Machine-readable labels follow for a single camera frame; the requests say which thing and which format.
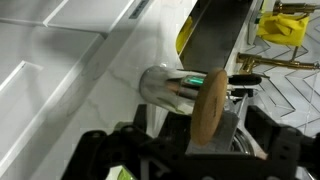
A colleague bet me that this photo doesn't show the round wooden coaster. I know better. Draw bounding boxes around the round wooden coaster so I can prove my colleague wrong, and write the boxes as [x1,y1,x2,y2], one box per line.
[190,68,227,146]

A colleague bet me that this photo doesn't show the yellow cloth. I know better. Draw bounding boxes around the yellow cloth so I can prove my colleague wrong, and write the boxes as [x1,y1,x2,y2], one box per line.
[257,13,309,46]

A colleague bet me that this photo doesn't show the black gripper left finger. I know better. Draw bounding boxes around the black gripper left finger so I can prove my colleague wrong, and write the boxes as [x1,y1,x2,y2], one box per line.
[133,104,147,130]

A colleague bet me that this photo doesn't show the silver metal cup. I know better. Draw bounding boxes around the silver metal cup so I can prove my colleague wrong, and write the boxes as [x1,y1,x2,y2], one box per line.
[139,66,206,115]

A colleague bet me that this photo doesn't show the gold faucet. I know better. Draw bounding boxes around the gold faucet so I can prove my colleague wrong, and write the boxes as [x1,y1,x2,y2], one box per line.
[236,0,319,74]

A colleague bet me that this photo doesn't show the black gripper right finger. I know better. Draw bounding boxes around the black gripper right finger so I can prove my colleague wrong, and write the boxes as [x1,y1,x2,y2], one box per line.
[245,105,281,160]

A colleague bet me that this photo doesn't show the white cabinet door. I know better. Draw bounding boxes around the white cabinet door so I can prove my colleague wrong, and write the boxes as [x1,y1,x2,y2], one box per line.
[0,0,142,171]

